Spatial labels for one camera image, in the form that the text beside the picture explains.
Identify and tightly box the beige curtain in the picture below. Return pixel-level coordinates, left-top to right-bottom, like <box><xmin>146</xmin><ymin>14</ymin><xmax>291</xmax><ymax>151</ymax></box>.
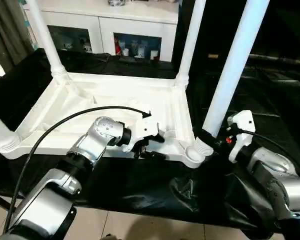
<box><xmin>0</xmin><ymin>0</ymin><xmax>35</xmax><ymax>74</ymax></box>

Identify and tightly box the black work mat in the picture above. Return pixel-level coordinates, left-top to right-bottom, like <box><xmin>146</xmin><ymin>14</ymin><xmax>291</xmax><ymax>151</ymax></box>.
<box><xmin>0</xmin><ymin>47</ymin><xmax>300</xmax><ymax>237</ymax></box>

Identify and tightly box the white glass-door cabinet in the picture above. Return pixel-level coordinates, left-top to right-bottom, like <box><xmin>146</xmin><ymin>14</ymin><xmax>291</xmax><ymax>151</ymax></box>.
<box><xmin>21</xmin><ymin>0</ymin><xmax>180</xmax><ymax>63</ymax></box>

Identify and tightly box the white table frame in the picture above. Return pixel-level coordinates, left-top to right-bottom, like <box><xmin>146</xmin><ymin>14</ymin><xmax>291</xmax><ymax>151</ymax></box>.
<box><xmin>0</xmin><ymin>71</ymin><xmax>215</xmax><ymax>169</ymax></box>

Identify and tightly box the white plastic table leg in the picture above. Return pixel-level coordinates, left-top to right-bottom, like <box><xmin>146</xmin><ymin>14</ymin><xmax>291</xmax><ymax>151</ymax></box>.
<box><xmin>0</xmin><ymin>106</ymin><xmax>23</xmax><ymax>151</ymax></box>
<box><xmin>194</xmin><ymin>0</ymin><xmax>271</xmax><ymax>156</ymax></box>
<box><xmin>26</xmin><ymin>0</ymin><xmax>66</xmax><ymax>76</ymax></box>
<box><xmin>175</xmin><ymin>0</ymin><xmax>208</xmax><ymax>86</ymax></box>

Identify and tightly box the black metal stand leg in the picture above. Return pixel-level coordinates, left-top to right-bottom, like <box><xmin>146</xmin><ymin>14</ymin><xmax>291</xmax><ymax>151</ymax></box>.
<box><xmin>0</xmin><ymin>191</ymin><xmax>13</xmax><ymax>210</ymax></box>

